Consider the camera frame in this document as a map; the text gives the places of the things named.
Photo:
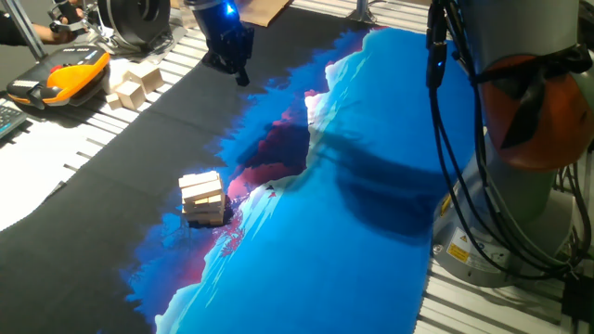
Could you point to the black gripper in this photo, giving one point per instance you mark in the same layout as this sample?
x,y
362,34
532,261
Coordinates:
x,y
215,18

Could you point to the black handheld control device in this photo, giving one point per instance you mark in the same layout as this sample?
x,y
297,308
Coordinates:
x,y
69,9

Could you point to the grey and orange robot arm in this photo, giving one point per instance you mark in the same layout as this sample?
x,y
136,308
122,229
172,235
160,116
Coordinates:
x,y
510,28

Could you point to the forearm in dark sleeve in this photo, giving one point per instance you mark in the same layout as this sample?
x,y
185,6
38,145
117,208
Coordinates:
x,y
14,30

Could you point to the wooden Jenga tower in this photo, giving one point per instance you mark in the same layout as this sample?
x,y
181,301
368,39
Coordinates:
x,y
202,197

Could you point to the person hand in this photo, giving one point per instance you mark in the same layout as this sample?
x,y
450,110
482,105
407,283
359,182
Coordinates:
x,y
64,32

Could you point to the cardboard box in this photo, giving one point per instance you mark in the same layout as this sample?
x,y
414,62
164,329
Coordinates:
x,y
262,11

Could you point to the large spare wooden block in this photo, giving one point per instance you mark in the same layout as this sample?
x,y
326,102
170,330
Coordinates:
x,y
146,76

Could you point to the black round housing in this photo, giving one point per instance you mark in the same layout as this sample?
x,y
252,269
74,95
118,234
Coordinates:
x,y
134,18

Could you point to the medium spare wooden block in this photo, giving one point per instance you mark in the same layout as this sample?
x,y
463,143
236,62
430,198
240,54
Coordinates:
x,y
131,95

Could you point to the pale spare wooden block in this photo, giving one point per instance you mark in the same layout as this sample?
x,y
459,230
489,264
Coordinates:
x,y
115,74

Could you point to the small spare wooden block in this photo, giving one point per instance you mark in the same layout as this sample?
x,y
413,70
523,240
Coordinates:
x,y
112,100

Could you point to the orange and black teach pendant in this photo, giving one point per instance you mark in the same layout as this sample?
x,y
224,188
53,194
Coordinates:
x,y
69,76

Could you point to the blue landscape printed mat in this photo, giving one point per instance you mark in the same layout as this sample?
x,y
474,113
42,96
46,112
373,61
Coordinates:
x,y
348,232

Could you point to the aluminium frame post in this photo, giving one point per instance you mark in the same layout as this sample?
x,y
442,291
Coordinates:
x,y
364,11

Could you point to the grey slanted metal post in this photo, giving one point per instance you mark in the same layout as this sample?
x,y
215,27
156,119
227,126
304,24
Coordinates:
x,y
25,30

